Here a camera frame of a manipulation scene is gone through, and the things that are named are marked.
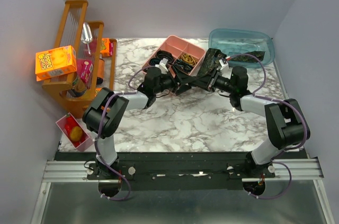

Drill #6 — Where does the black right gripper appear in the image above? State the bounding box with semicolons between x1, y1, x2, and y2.
191;67;235;94

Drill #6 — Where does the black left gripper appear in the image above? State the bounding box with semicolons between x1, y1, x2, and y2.
154;64;195;95

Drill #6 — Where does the dark floral patterned necktie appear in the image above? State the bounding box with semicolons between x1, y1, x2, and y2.
195;48;264;80

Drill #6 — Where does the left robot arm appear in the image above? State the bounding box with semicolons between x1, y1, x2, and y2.
82;66;197;179

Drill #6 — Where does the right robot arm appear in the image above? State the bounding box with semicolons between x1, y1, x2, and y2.
188;66;310;177

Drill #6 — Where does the dark blue floral rolled tie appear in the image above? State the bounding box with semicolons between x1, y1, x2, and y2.
173;59;193;74

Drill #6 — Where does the yellow rolled tie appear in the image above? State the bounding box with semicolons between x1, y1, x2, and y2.
180;53;197;67

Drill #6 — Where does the black rolled tie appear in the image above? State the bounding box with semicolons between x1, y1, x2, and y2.
155;50;174;62

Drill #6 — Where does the teal rolled tie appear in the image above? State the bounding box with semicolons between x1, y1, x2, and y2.
148;57;162;66

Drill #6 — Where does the pink divided organizer tray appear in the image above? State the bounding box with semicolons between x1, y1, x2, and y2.
142;35;206;76

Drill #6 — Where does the translucent blue plastic tub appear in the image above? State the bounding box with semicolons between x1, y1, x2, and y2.
209;29;275;68

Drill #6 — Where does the orange bottle on rack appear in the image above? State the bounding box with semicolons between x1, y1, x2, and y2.
96;58;105;85

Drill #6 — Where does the small orange box upper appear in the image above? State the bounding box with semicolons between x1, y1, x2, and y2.
100;38;113;57

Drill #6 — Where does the small orange box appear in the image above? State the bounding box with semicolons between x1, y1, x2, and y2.
100;38;113;57
95;87;107;101

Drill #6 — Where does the small orange box lower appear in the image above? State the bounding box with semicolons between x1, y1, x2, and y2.
95;87;107;101

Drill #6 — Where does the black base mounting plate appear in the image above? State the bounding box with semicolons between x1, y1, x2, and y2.
54;151;308;195

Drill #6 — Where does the pink product box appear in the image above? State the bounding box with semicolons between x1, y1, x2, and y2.
76;59;94;84

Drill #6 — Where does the dark tin can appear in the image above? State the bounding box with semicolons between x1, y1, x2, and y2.
68;75;87;97

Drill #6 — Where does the metal scoop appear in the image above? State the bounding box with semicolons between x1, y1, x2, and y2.
81;22;93;55

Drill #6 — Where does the pink bin with fruit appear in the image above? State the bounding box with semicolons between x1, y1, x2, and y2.
56;113;94;152

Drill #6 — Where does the orange Scrub Daddy box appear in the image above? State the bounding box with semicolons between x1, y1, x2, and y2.
35;46;77;82

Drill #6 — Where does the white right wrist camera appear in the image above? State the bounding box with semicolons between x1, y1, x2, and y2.
218;58;229;73

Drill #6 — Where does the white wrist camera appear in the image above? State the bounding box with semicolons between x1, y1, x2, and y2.
218;58;229;73
156;58;168;74

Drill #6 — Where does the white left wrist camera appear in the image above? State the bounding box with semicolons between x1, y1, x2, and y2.
156;58;168;74

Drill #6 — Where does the wooden wire rack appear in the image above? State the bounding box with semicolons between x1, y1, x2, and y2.
41;0;118;119

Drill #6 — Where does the aluminium rail frame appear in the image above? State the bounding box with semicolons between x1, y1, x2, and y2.
31;158;335;223

